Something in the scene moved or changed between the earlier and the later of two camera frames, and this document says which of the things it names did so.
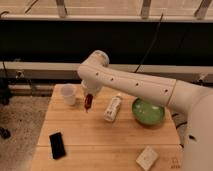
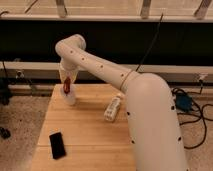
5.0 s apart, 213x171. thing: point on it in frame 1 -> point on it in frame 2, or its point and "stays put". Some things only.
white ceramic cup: (68, 91) stays put
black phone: (57, 145) stays put
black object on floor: (5, 133) stays put
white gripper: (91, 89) -> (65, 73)
